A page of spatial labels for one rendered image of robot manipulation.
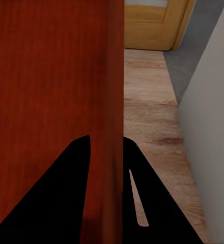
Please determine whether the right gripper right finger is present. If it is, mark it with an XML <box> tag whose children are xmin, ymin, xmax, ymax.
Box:
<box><xmin>122</xmin><ymin>137</ymin><xmax>204</xmax><ymax>244</ymax></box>

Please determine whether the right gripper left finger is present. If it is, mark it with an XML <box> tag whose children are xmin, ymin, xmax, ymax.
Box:
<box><xmin>0</xmin><ymin>135</ymin><xmax>91</xmax><ymax>244</ymax></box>

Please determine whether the storage box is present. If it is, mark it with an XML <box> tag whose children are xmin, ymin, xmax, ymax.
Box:
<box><xmin>0</xmin><ymin>0</ymin><xmax>125</xmax><ymax>244</ymax></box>

